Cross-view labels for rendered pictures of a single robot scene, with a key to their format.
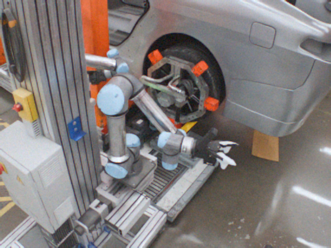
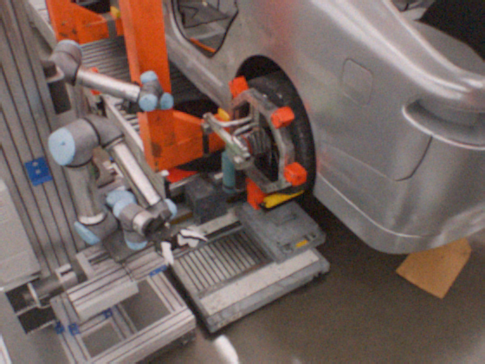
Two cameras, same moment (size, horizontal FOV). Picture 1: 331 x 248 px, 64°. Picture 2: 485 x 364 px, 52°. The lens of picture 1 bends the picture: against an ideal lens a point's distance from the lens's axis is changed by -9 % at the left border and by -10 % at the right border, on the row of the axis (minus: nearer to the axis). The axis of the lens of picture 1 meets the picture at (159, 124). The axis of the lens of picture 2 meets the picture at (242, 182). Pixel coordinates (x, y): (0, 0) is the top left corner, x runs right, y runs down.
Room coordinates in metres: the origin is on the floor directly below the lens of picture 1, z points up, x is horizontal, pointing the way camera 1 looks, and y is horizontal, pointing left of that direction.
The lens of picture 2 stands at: (0.00, -0.92, 2.44)
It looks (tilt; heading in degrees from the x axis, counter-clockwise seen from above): 41 degrees down; 24
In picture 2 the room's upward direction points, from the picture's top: straight up
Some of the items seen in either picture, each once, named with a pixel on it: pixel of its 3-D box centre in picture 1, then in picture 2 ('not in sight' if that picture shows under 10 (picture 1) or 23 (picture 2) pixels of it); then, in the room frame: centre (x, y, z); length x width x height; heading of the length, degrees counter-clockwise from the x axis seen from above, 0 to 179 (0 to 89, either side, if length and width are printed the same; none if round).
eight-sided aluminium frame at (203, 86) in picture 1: (176, 90); (259, 142); (2.00, -0.12, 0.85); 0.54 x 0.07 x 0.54; 56
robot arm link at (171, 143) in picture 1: (171, 142); (130, 214); (0.97, -0.05, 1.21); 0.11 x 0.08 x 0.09; 74
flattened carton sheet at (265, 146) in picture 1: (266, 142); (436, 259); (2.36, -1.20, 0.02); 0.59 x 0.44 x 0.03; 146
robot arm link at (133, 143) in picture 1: (128, 147); (120, 208); (1.16, 0.16, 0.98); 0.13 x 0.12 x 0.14; 164
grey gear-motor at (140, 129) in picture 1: (139, 136); (218, 197); (2.10, 0.19, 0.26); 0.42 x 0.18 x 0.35; 146
